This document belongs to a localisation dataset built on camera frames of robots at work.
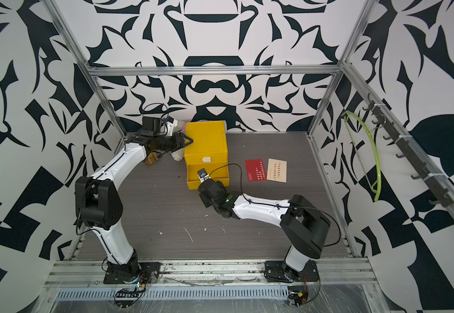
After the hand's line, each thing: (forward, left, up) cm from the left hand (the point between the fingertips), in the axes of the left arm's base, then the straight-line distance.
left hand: (188, 139), depth 89 cm
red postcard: (-3, -32, -22) cm, 39 cm away
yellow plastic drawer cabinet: (-9, -9, +2) cm, 13 cm away
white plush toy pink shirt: (+3, +7, -14) cm, 16 cm away
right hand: (-18, -8, -10) cm, 22 cm away
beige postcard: (-4, -44, -21) cm, 49 cm away
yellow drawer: (-20, -13, +3) cm, 24 cm away
